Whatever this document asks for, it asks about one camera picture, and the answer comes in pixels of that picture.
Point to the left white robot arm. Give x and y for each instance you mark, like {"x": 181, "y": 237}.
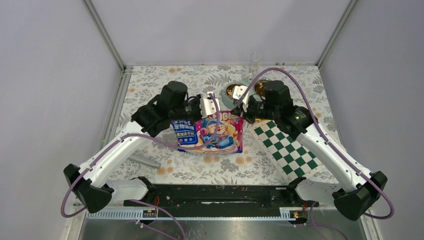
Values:
{"x": 90, "y": 181}

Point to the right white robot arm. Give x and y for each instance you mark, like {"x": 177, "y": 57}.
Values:
{"x": 357, "y": 189}

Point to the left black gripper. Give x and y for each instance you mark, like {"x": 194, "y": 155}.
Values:
{"x": 196, "y": 100}

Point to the pink pet food bag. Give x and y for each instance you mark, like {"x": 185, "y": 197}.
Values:
{"x": 211, "y": 136}

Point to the clear plastic bottle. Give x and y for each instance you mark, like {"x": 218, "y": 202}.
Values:
{"x": 253, "y": 65}

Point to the grey metal cylinder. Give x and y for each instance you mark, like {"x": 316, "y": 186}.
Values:
{"x": 144, "y": 160}

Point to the green double pet bowl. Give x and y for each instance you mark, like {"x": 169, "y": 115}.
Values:
{"x": 257, "y": 91}

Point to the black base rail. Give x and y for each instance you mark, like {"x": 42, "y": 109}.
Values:
{"x": 222, "y": 201}

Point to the floral table mat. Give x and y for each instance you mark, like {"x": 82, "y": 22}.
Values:
{"x": 250, "y": 167}

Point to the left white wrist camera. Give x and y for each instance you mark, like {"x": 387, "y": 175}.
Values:
{"x": 209, "y": 105}

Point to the green white checkerboard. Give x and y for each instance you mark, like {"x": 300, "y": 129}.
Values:
{"x": 291, "y": 159}

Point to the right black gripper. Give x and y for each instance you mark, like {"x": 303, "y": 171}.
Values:
{"x": 248, "y": 115}

